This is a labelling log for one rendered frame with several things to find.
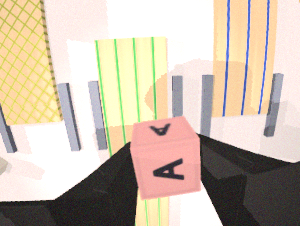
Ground yellow crosshatched strip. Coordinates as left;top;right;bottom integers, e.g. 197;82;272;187
0;0;64;125

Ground pale yellow strip with green lines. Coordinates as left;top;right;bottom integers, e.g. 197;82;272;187
94;36;169;226

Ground orange strip with blue lines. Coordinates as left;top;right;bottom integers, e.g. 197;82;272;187
212;0;277;117

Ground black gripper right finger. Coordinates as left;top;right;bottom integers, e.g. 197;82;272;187
195;133;300;226

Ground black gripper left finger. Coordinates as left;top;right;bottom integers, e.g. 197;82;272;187
0;141;138;226

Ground pink cube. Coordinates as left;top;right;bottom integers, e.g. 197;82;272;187
130;116;202;201

